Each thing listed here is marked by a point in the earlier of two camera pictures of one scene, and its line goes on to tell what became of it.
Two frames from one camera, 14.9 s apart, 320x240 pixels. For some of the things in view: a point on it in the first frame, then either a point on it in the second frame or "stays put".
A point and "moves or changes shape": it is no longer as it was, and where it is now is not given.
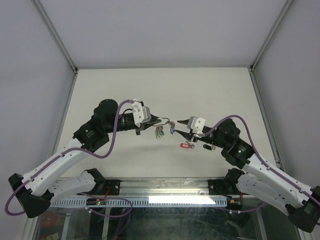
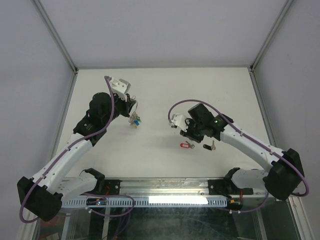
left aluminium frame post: (58, 38) stays put
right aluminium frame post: (283, 15) stays put
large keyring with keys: (159, 130) moves or changes shape
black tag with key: (209, 147) stays put
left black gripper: (154, 120) to (127, 105)
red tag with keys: (187, 145) stays put
